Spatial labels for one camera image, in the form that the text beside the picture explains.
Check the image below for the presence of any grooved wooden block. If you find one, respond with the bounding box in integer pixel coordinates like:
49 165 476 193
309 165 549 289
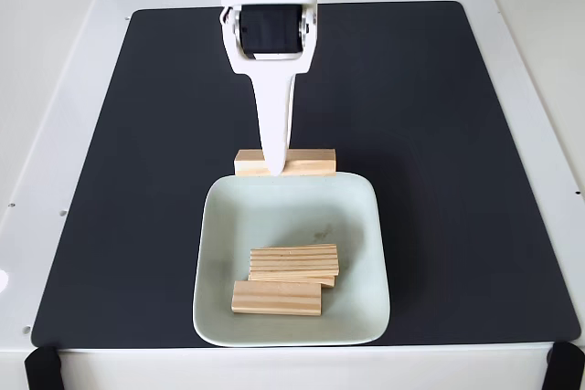
247 270 336 290
233 148 338 178
249 244 341 275
230 279 324 317

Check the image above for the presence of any pale green square plate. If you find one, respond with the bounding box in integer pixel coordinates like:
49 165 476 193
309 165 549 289
191 172 392 348

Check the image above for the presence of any black table mat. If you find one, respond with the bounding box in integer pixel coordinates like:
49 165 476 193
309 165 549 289
30 0 581 349

